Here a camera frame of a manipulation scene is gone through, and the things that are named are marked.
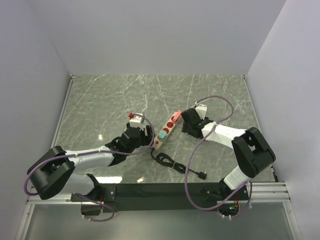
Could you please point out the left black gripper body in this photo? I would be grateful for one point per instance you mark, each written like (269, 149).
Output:
(143, 140)

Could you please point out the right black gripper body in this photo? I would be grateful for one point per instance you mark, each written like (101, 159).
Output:
(185, 129)

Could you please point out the teal plug adapter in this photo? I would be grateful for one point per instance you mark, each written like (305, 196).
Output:
(162, 135)

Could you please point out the beige power strip red sockets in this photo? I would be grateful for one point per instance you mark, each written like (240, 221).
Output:
(167, 129)

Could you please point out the pink square plug adapter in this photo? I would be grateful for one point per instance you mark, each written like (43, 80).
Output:
(176, 116)

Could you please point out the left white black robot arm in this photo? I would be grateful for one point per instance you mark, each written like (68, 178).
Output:
(55, 171)

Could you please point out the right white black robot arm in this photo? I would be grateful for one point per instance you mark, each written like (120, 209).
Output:
(252, 151)

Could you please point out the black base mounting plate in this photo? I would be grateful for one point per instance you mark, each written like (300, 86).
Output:
(159, 196)

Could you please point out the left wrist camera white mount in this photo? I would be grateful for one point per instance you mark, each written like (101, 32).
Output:
(136, 120)

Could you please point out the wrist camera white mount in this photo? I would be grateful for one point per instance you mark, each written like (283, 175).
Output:
(136, 120)
(201, 110)

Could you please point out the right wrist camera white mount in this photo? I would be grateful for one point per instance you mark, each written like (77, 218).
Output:
(201, 110)

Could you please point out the aluminium extrusion rail front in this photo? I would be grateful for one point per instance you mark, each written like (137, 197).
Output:
(261, 192)

